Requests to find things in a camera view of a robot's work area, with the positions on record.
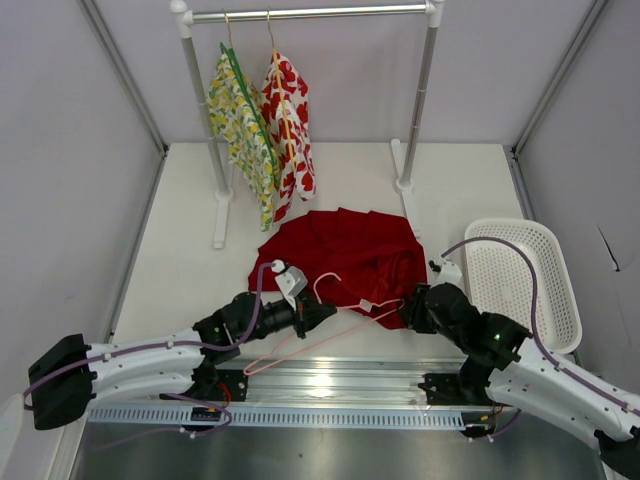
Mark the yellow hanger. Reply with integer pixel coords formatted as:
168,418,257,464
266,9,294,160

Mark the perforated cable tray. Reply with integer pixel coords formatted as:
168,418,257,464
88,404,466,431

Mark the white perforated basket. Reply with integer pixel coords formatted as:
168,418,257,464
465,218,582,355

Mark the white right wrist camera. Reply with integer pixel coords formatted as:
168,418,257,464
428,258,463,287

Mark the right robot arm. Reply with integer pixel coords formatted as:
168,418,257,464
400,283,639,479

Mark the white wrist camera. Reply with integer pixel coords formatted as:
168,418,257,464
428,258,463,287
271,260,308,305

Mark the red floral print garment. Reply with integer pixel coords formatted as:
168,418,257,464
259,52,317,221

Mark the red skirt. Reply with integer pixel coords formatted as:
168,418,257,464
248,208,427,330

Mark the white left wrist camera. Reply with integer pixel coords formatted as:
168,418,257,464
271,260,308,305

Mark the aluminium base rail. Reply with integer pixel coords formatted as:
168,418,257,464
67,355,614,412

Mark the white skirt care label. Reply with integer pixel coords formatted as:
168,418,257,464
359,299,375,312

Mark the pink wire hanger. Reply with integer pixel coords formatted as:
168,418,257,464
243,298,405,377

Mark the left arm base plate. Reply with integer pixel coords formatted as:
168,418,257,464
212,369,249,403

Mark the green hanger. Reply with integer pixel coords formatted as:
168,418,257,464
209,13,274,168

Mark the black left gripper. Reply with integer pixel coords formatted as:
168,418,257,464
239,290,336,344

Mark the white clothes rack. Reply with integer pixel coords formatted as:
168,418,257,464
168,0,447,250

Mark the lemon print garment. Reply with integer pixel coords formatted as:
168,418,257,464
206,45,281,232

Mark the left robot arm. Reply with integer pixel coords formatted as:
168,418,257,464
25,292,337,431

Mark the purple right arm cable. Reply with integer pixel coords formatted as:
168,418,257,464
439,235,640,419

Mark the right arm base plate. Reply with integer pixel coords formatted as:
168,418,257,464
417,373,495,407

